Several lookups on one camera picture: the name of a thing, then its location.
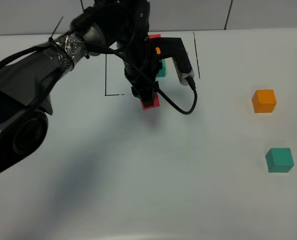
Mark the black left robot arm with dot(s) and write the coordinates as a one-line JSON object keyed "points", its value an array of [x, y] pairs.
{"points": [[27, 77]]}

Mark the green template block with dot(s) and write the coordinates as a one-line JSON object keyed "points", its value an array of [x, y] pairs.
{"points": [[162, 69]]}

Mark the orange block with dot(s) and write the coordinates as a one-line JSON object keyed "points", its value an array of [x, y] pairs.
{"points": [[264, 101]]}

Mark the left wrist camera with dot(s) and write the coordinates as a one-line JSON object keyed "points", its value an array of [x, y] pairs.
{"points": [[173, 47]]}

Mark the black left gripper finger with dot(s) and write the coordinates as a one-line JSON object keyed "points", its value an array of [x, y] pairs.
{"points": [[147, 96], [135, 93]]}

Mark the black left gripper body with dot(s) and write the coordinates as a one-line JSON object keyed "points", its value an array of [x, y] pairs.
{"points": [[142, 65]]}

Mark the red template block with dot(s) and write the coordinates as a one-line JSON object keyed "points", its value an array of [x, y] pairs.
{"points": [[154, 36]]}

